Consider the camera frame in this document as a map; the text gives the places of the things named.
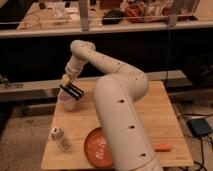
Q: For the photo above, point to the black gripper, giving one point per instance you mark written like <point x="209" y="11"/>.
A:
<point x="72" y="90"/>

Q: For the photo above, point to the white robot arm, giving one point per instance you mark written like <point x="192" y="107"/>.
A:
<point x="114" y="95"/>

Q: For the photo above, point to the white ceramic cup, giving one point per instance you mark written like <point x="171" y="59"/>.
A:
<point x="67" y="100"/>

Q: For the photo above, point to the white plastic bottle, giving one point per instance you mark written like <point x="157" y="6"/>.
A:
<point x="59" y="137"/>

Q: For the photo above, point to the orange plate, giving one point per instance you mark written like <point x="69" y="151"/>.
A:
<point x="96" y="149"/>

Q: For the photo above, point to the black bag on shelf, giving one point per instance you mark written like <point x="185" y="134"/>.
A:
<point x="112" y="17"/>

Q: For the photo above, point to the orange carrot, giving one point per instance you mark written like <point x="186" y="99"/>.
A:
<point x="162" y="147"/>

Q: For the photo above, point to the black foot pedal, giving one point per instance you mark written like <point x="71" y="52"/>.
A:
<point x="199" y="127"/>

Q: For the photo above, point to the metal shelf post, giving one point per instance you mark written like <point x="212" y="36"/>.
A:
<point x="83" y="10"/>

